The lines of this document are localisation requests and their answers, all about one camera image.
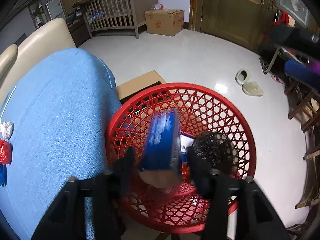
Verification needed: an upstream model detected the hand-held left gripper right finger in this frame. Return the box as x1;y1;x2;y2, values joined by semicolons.
187;146;290;240

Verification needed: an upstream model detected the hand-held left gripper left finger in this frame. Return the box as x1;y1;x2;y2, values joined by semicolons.
31;146;137;240

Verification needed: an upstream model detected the blue toothpaste box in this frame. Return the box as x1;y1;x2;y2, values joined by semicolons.
139;110;184;189

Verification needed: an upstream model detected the red plastic mesh basket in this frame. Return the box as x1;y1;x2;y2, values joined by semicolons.
105;82;257;233

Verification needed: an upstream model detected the black plastic bag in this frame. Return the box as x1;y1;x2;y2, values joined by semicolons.
190;131;237;177

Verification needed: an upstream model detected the white blue printed packet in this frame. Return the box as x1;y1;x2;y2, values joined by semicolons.
179;132;195;163

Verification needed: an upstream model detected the flat brown cardboard sheet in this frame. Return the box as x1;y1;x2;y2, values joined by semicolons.
115;70;180;120

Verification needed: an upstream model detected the red plastic bag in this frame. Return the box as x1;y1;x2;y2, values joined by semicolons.
0;139;12;165

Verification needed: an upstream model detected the blue plastic bag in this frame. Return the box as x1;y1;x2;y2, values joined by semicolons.
0;164;7;187

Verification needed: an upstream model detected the wooden chair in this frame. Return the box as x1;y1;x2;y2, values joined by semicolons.
285;80;320;133

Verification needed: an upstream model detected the white plastic bag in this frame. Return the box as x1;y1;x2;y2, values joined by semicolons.
0;121;13;140

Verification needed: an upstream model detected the thin white plastic tube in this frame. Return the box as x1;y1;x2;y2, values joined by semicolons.
0;86;17;120

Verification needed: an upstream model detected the blue padded bar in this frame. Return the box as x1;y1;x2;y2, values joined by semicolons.
284;60;320;92

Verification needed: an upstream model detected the brown cardboard box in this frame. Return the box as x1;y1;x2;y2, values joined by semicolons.
145;9;185;37

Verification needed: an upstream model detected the wooden baby crib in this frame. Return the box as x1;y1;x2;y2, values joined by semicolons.
72;0;158;39

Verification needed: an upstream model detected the beige leather sofa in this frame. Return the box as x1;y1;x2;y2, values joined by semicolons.
0;17;77;95

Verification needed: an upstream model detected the wooden door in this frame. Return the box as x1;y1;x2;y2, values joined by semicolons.
189;0;278;52

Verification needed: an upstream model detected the black padded bar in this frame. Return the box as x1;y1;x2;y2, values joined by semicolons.
269;25;320;53

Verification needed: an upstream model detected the red cloth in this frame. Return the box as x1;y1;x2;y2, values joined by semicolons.
276;11;295;28

